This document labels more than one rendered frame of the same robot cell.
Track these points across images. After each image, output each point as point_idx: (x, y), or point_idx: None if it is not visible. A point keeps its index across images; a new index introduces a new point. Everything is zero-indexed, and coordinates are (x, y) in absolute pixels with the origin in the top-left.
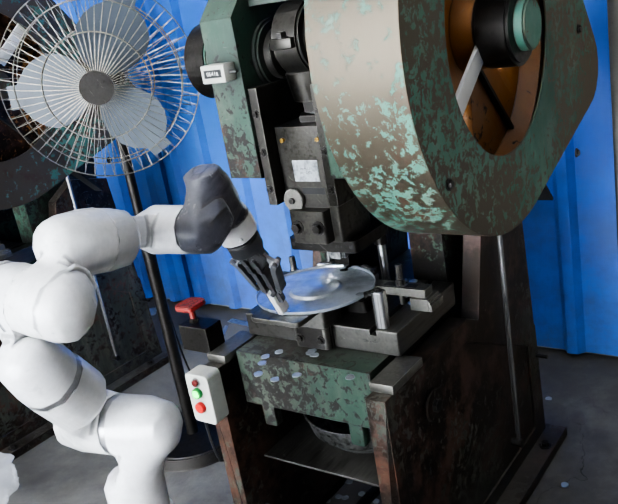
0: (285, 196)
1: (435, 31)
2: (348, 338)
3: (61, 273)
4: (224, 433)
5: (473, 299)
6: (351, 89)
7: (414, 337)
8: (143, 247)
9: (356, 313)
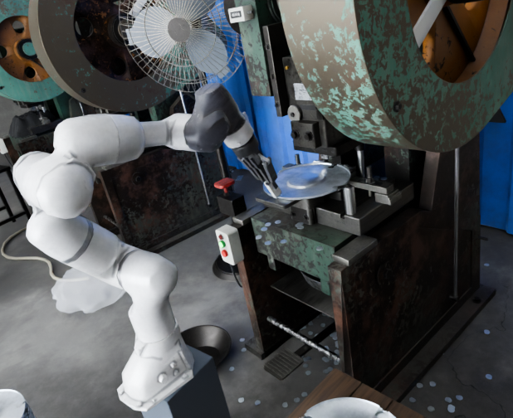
0: (288, 110)
1: None
2: (325, 218)
3: (61, 165)
4: (241, 270)
5: (429, 196)
6: (310, 17)
7: (374, 222)
8: (164, 144)
9: (334, 200)
